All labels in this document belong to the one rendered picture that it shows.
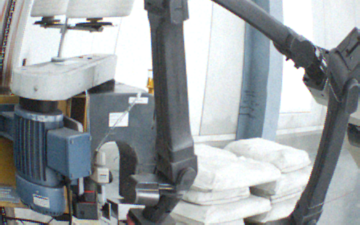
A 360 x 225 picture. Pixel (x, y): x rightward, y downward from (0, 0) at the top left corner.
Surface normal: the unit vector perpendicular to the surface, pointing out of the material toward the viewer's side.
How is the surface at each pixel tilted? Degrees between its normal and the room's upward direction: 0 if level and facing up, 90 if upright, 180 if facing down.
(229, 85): 90
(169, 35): 108
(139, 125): 90
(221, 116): 90
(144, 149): 90
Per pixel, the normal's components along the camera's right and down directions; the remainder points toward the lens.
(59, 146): -0.43, 0.08
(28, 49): 0.65, 0.18
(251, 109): -0.76, 0.00
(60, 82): 0.79, 0.18
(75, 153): 0.90, 0.17
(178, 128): 0.47, 0.36
